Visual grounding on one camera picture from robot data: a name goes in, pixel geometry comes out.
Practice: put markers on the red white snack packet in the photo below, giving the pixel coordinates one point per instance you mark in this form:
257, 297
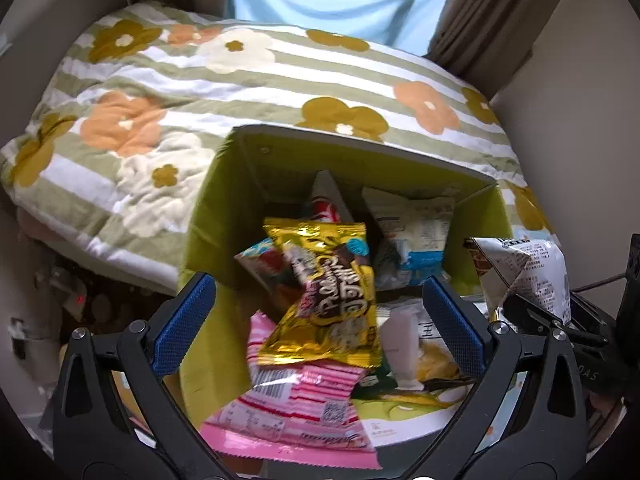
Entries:
325, 205

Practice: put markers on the blue red snack packet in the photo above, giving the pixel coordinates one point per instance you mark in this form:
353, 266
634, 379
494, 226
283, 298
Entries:
265, 265

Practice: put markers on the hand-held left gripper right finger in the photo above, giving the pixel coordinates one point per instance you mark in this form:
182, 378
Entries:
452, 325

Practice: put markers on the white potato chips packet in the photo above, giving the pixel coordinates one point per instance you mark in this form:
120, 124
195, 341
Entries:
405, 340

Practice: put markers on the grey silver snack packet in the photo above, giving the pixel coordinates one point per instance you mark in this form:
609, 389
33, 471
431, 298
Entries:
535, 270

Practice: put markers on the pink wafer packet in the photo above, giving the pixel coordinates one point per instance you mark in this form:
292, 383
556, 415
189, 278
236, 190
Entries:
310, 385
280, 430

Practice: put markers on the brown curtain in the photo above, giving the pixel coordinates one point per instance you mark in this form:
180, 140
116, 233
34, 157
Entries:
490, 25

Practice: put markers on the floral striped blanket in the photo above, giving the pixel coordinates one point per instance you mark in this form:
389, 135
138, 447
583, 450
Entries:
250, 90

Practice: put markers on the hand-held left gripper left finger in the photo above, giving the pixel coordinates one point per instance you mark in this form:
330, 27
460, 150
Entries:
185, 320

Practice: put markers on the white blue snack packet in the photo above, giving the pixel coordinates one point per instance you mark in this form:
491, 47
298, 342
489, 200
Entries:
415, 235

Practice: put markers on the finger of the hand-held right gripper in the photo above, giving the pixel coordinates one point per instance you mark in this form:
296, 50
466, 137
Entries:
530, 316

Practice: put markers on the green cardboard box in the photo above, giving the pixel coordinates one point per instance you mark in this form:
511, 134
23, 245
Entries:
220, 220

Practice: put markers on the gold chocolate snack packet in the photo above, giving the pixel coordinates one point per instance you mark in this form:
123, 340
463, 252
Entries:
325, 330

